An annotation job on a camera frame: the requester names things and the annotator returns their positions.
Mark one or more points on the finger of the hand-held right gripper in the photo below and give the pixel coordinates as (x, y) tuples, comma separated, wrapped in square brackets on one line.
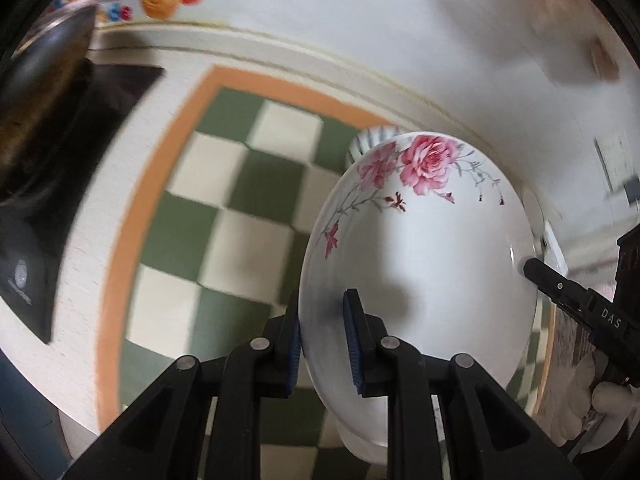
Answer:
[(557, 287)]

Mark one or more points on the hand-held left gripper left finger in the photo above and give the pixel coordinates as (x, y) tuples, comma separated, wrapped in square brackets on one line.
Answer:
[(295, 357)]

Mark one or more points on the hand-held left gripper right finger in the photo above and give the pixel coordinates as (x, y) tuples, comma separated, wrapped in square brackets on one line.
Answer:
[(353, 345)]

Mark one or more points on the white plate with pink flowers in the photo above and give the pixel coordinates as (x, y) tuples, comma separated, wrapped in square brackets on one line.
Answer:
[(430, 260)]

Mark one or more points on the person's right hand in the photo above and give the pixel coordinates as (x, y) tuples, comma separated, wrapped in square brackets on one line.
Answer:
[(585, 400)]

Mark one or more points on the green and white checkered mat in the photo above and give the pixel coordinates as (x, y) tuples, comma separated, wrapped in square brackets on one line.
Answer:
[(220, 220)]

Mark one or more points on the white dish with blue leaves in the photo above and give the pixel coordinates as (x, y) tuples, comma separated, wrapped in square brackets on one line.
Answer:
[(370, 141)]

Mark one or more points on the black induction cooker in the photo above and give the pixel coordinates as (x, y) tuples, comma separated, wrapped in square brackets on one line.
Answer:
[(55, 220)]

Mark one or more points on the black wok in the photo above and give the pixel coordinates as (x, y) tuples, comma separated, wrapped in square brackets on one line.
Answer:
[(47, 80)]

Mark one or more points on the white wall socket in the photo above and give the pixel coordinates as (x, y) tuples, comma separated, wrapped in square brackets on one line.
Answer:
[(617, 157)]

